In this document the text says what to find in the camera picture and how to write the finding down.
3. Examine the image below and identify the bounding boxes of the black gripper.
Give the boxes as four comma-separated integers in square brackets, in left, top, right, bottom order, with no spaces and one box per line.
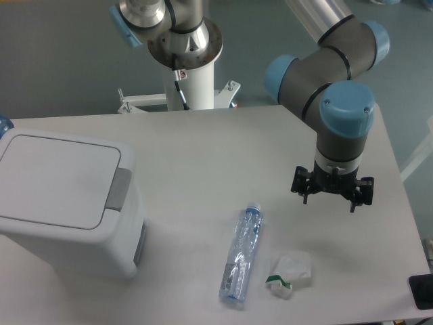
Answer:
[291,156,375,213]

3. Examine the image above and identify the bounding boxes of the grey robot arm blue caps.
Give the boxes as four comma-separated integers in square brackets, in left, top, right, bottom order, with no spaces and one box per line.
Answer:
[110,1,390,207]

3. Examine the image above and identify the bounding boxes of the white plastic trash can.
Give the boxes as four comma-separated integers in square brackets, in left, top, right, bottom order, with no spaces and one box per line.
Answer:
[1,127,147,278]

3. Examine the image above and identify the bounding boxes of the white trash can lid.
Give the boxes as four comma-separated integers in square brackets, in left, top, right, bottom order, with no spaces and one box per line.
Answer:
[0,134,122,230]

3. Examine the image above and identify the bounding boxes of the crumpled white tissue packet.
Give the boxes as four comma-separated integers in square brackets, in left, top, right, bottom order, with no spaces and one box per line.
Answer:
[265,251,313,300]

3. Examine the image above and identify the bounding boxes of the black device at table edge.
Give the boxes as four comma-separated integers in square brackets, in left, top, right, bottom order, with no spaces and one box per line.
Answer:
[409,274,433,310]

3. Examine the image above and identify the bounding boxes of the clear plastic water bottle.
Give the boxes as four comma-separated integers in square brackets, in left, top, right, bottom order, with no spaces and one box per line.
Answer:
[219,202,263,304]

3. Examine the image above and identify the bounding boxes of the blue bottle at left edge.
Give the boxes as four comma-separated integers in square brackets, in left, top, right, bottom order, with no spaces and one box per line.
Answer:
[0,114,14,138]

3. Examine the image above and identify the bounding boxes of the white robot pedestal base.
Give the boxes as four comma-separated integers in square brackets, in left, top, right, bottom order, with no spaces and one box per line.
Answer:
[116,20,242,114]

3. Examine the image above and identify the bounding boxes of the black cable on pedestal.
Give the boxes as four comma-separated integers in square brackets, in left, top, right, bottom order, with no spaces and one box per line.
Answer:
[169,53,191,111]

